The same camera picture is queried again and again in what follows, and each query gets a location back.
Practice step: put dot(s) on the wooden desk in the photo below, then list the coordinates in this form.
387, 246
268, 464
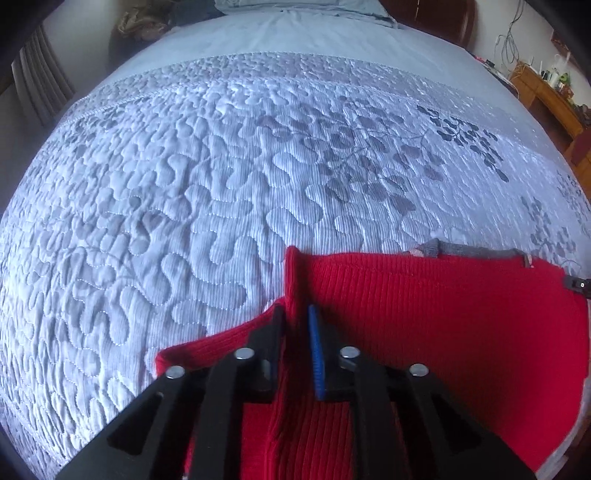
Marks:
554, 110

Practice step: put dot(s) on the dark wooden headboard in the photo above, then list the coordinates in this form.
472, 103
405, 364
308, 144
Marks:
438, 21

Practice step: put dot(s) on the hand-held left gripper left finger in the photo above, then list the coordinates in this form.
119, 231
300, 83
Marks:
272, 341

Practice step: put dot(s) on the cluster of small bottles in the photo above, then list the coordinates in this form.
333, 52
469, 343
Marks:
558, 76

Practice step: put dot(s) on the blue-grey pillow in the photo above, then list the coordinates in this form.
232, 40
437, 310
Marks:
300, 9

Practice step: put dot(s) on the beige curtain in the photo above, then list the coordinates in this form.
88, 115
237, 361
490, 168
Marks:
41, 78

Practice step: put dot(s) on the brown patterned cloth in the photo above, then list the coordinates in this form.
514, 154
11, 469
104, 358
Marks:
138, 23

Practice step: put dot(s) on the red knitted sweater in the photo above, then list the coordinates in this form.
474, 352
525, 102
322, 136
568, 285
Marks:
461, 346

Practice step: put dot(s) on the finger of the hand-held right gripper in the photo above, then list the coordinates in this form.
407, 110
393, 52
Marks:
579, 285

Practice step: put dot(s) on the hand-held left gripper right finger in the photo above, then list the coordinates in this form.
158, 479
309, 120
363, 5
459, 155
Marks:
316, 350

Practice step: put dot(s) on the white quilted bedspread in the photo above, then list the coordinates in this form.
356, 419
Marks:
184, 184

